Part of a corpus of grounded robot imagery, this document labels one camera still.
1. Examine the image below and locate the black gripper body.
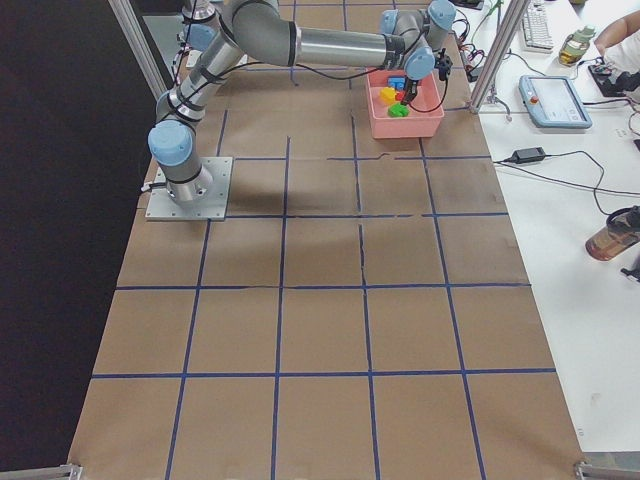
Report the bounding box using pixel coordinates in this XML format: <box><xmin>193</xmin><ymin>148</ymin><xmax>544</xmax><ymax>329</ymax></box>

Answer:
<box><xmin>403</xmin><ymin>76</ymin><xmax>420</xmax><ymax>94</ymax></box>

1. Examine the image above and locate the blue toy block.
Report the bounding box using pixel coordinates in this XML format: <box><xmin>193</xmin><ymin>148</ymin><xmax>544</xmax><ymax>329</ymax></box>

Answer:
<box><xmin>387</xmin><ymin>76</ymin><xmax>406</xmax><ymax>91</ymax></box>

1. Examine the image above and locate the yellow toy block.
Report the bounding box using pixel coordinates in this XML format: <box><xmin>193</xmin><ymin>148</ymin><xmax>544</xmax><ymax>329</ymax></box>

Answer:
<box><xmin>379</xmin><ymin>87</ymin><xmax>397</xmax><ymax>106</ymax></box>

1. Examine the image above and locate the green toy block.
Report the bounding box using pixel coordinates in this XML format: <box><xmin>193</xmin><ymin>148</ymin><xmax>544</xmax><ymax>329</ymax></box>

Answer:
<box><xmin>387</xmin><ymin>103</ymin><xmax>410</xmax><ymax>118</ymax></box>

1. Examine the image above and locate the pink plastic box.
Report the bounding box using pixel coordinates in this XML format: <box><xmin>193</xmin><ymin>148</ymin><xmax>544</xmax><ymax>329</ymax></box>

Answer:
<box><xmin>365</xmin><ymin>70</ymin><xmax>445</xmax><ymax>139</ymax></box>

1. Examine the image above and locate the white keyboard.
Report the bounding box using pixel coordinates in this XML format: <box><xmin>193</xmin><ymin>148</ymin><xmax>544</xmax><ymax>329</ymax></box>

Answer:
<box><xmin>520</xmin><ymin>1</ymin><xmax>554</xmax><ymax>54</ymax></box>

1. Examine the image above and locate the black power adapter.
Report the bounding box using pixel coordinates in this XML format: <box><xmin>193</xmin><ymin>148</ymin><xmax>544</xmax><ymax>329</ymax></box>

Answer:
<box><xmin>511</xmin><ymin>147</ymin><xmax>546</xmax><ymax>164</ymax></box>

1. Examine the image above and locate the blue teach pendant tablet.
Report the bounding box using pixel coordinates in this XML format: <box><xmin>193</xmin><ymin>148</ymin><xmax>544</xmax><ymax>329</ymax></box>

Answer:
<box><xmin>518</xmin><ymin>75</ymin><xmax>592</xmax><ymax>130</ymax></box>

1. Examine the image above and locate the green drink bottle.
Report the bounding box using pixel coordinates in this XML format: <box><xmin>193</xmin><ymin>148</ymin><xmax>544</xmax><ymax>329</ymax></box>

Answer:
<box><xmin>558</xmin><ymin>25</ymin><xmax>596</xmax><ymax>66</ymax></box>

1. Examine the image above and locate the brown water bottle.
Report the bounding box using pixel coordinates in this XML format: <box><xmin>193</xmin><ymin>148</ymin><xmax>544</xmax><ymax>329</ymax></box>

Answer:
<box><xmin>585</xmin><ymin>205</ymin><xmax>639</xmax><ymax>261</ymax></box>

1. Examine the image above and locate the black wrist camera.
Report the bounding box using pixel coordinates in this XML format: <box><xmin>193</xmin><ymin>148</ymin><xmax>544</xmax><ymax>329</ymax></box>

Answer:
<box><xmin>435</xmin><ymin>48</ymin><xmax>453</xmax><ymax>82</ymax></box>

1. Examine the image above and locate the aluminium frame post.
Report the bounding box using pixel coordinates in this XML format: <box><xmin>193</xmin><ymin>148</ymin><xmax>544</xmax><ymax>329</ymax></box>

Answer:
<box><xmin>469</xmin><ymin>0</ymin><xmax>529</xmax><ymax>113</ymax></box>

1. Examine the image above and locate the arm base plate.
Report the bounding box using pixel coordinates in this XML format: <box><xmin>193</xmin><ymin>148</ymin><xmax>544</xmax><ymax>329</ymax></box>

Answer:
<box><xmin>186</xmin><ymin>49</ymin><xmax>202</xmax><ymax>69</ymax></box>
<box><xmin>146</xmin><ymin>157</ymin><xmax>233</xmax><ymax>221</ymax></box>

